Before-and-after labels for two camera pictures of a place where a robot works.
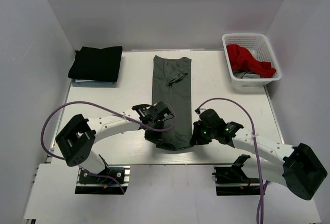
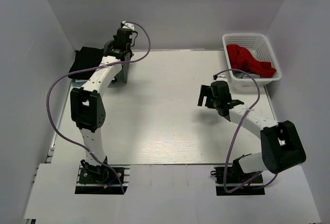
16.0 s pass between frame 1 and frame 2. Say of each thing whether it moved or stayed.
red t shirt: stayed
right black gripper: moved
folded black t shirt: stayed
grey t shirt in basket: stayed
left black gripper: moved
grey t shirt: moved
